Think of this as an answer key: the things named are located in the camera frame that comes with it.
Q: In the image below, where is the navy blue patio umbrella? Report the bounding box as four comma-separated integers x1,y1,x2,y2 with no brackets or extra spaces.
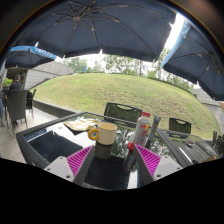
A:
13,0,178,63
4,45,58,69
160,19,224,101

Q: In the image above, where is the yellow paper wrapper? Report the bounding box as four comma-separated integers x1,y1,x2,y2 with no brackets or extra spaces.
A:
63,118,101,132

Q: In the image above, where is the cream mug with yellow handle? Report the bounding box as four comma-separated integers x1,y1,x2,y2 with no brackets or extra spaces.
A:
87,121,118,147

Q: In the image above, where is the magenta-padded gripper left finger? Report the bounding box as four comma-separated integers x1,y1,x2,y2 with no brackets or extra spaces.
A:
43,144,98,187

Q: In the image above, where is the dark slatted plastic chair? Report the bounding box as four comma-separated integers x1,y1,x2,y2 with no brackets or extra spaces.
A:
103,102,143,126
168,117,192,135

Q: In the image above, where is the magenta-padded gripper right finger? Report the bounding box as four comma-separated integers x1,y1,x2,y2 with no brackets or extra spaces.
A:
133,144,184,186

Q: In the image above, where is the grey stone building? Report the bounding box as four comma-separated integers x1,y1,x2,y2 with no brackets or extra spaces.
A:
6,60,75,91

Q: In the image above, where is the grey slim tube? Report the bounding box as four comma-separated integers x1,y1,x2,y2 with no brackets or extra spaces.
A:
145,115,162,149

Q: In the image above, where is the dark wicker chair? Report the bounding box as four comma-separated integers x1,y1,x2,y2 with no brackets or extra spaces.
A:
26,88,38,119
7,89,30,129

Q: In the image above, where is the dark slatted table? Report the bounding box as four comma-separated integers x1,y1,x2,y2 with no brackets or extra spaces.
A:
156,128,224,168

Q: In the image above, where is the red-capped clear drink bottle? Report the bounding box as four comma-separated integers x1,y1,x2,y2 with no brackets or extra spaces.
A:
132,111,152,147

